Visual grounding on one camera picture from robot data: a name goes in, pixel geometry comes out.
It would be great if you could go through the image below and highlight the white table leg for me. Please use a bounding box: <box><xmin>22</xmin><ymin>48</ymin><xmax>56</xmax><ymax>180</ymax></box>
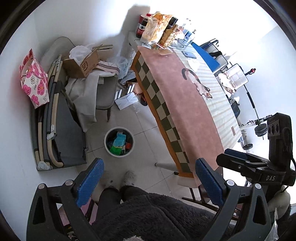
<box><xmin>155</xmin><ymin>162</ymin><xmax>179</xmax><ymax>173</ymax></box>

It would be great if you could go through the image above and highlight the pink floral paper bag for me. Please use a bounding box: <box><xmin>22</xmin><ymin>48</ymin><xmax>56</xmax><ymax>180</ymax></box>
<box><xmin>19</xmin><ymin>49</ymin><xmax>49</xmax><ymax>109</ymax></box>

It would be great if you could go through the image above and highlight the grey upholstered chair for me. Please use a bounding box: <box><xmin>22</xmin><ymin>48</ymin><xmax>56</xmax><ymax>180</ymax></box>
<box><xmin>96</xmin><ymin>76</ymin><xmax>118</xmax><ymax>122</ymax></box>

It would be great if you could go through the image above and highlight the dark sauce bottle red cap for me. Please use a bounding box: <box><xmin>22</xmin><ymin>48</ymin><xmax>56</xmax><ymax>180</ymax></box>
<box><xmin>135</xmin><ymin>13</ymin><xmax>152</xmax><ymax>38</ymax></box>

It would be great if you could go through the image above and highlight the black trouser right leg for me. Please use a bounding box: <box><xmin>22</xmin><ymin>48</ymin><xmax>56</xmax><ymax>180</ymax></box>
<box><xmin>119</xmin><ymin>185</ymin><xmax>148</xmax><ymax>201</ymax></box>

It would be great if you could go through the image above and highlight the white round trash bin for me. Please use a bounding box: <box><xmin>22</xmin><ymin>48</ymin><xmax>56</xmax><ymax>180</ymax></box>
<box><xmin>103</xmin><ymin>126</ymin><xmax>135</xmax><ymax>158</ymax></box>

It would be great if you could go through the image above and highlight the right grey fuzzy slipper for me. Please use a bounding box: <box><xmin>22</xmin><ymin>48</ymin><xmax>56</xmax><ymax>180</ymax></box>
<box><xmin>121</xmin><ymin>170</ymin><xmax>137</xmax><ymax>187</ymax></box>

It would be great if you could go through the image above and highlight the gold foil chocolate box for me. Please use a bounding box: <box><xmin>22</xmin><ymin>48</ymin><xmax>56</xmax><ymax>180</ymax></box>
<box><xmin>159</xmin><ymin>24</ymin><xmax>178</xmax><ymax>48</ymax></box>

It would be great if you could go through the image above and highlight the teal green plastic bag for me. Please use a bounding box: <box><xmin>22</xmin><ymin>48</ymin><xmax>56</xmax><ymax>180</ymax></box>
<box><xmin>110</xmin><ymin>132</ymin><xmax>126</xmax><ymax>156</ymax></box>

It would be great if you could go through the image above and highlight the black trouser leg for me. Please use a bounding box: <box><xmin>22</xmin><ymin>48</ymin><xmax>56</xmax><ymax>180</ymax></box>
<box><xmin>96</xmin><ymin>186</ymin><xmax>121</xmax><ymax>220</ymax></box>
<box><xmin>119</xmin><ymin>185</ymin><xmax>148</xmax><ymax>201</ymax></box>

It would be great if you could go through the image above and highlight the black fuzzy jacket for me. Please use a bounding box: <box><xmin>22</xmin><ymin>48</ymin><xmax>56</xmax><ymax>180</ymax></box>
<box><xmin>92</xmin><ymin>193</ymin><xmax>214</xmax><ymax>240</ymax></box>

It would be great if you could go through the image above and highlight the white envelope paper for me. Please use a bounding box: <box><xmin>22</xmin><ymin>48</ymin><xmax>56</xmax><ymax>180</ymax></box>
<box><xmin>115</xmin><ymin>92</ymin><xmax>138</xmax><ymax>110</ymax></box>

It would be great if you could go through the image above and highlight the brown cardboard box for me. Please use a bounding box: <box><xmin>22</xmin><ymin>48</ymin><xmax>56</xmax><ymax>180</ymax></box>
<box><xmin>63</xmin><ymin>45</ymin><xmax>116</xmax><ymax>78</ymax></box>

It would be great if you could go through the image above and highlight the black trouser left leg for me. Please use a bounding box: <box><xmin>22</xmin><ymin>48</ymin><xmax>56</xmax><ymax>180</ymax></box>
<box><xmin>96</xmin><ymin>186</ymin><xmax>121</xmax><ymax>220</ymax></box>

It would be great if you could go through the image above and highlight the white cloth sheet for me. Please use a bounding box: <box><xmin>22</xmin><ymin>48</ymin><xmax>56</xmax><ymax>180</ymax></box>
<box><xmin>65</xmin><ymin>70</ymin><xmax>117</xmax><ymax>133</ymax></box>

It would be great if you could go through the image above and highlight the grey folding bed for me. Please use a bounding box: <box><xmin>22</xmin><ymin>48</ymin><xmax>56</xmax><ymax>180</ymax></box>
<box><xmin>31</xmin><ymin>37</ymin><xmax>88</xmax><ymax>171</ymax></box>

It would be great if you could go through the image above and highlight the black tripod stand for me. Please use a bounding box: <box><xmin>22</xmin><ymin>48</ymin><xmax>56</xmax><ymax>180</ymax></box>
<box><xmin>240</xmin><ymin>68</ymin><xmax>269</xmax><ymax>151</ymax></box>

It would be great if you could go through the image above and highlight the clear plastic container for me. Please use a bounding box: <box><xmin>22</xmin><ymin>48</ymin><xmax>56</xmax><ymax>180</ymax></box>
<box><xmin>224</xmin><ymin>63</ymin><xmax>248</xmax><ymax>90</ymax></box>

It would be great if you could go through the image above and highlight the yellow snack bag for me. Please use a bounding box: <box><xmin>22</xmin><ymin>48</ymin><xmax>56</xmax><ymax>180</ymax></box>
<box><xmin>140</xmin><ymin>12</ymin><xmax>172</xmax><ymax>44</ymax></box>

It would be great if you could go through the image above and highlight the left grey fuzzy slipper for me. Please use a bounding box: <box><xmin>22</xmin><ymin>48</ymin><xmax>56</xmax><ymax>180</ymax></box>
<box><xmin>99</xmin><ymin>171</ymin><xmax>113</xmax><ymax>189</ymax></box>

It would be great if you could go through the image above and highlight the black camera box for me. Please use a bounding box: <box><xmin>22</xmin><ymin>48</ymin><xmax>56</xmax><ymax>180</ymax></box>
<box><xmin>267</xmin><ymin>113</ymin><xmax>293</xmax><ymax>171</ymax></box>

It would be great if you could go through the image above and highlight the grey fuzzy slipper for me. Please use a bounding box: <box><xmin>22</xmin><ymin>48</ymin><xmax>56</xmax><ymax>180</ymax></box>
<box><xmin>121</xmin><ymin>170</ymin><xmax>137</xmax><ymax>187</ymax></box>
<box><xmin>99</xmin><ymin>171</ymin><xmax>113</xmax><ymax>189</ymax></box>

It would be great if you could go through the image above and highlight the pink cat pattern table mat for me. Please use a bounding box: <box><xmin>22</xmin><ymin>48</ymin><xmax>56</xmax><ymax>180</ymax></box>
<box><xmin>130</xmin><ymin>44</ymin><xmax>242</xmax><ymax>186</ymax></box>

